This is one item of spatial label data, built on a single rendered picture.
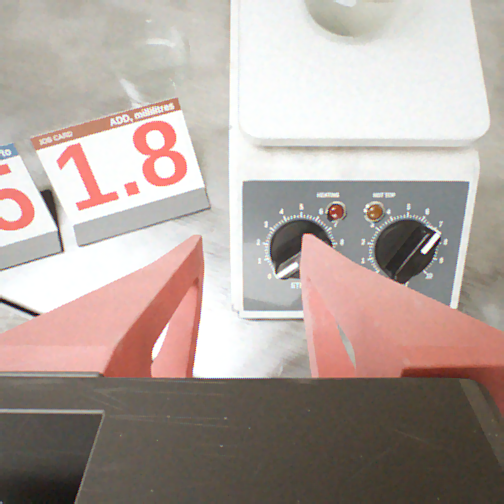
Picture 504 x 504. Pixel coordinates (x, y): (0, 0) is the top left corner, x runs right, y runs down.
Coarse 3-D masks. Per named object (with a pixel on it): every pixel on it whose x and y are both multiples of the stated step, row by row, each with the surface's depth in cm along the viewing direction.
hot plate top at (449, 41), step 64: (256, 0) 20; (448, 0) 20; (256, 64) 19; (320, 64) 19; (384, 64) 19; (448, 64) 19; (256, 128) 18; (320, 128) 18; (384, 128) 18; (448, 128) 18
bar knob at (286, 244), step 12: (288, 228) 20; (300, 228) 20; (312, 228) 20; (276, 240) 21; (288, 240) 21; (300, 240) 21; (324, 240) 19; (276, 252) 21; (288, 252) 20; (300, 252) 19; (276, 264) 20; (288, 264) 20; (276, 276) 20; (288, 276) 20; (300, 276) 21
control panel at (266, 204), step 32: (256, 192) 20; (288, 192) 20; (320, 192) 20; (352, 192) 20; (384, 192) 20; (416, 192) 20; (448, 192) 20; (256, 224) 21; (320, 224) 21; (352, 224) 21; (384, 224) 21; (448, 224) 21; (256, 256) 21; (352, 256) 21; (448, 256) 21; (256, 288) 22; (288, 288) 22; (416, 288) 22; (448, 288) 22
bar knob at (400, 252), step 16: (400, 224) 20; (416, 224) 20; (384, 240) 21; (400, 240) 21; (416, 240) 20; (432, 240) 19; (384, 256) 21; (400, 256) 20; (416, 256) 19; (432, 256) 21; (400, 272) 20; (416, 272) 21
